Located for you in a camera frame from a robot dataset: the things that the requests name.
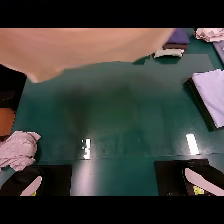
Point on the cream shirt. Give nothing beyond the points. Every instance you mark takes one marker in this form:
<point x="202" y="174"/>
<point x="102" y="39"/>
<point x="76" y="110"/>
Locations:
<point x="83" y="46"/>

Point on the lavender folded garment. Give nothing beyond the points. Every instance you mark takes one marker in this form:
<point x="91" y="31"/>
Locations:
<point x="211" y="93"/>

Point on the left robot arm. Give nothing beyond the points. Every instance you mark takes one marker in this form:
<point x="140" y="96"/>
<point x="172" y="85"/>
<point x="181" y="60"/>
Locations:
<point x="50" y="181"/>

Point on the pink white garment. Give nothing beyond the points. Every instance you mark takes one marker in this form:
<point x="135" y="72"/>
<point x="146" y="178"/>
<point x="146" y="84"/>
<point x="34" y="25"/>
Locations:
<point x="210" y="34"/>

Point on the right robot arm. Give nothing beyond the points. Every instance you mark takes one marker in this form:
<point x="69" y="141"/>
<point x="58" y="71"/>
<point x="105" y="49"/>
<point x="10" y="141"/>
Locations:
<point x="170" y="178"/>

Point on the white folded garment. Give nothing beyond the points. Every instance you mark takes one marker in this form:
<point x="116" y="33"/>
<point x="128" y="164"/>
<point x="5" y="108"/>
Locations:
<point x="168" y="52"/>

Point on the purple folded garment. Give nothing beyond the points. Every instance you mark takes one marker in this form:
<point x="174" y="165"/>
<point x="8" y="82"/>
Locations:
<point x="178" y="36"/>

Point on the dark folded garment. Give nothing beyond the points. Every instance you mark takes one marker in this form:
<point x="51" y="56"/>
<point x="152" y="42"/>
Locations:
<point x="175" y="46"/>

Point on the pale pink garment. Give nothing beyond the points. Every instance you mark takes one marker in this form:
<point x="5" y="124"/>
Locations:
<point x="16" y="150"/>

